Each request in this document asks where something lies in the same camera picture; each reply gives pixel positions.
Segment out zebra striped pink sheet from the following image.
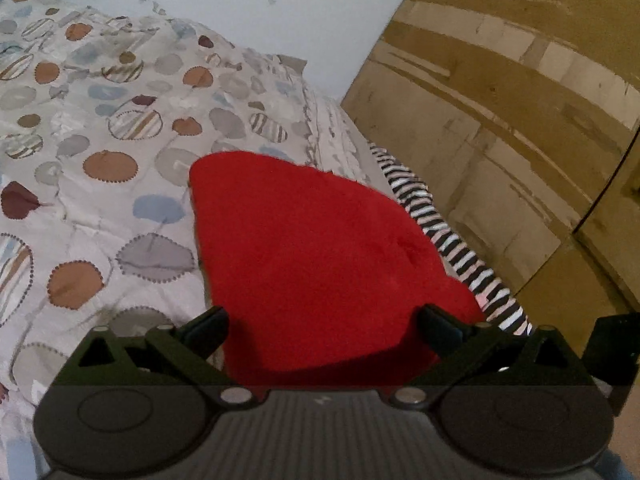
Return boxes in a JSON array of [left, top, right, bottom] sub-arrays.
[[369, 143, 534, 336]]

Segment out patterned circle print quilt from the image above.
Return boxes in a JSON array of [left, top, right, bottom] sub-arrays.
[[1, 0, 390, 479]]

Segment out wooden wardrobe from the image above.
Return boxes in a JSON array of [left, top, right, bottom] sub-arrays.
[[343, 0, 639, 352]]

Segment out red garment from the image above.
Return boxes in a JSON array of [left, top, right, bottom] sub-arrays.
[[189, 152, 484, 393]]

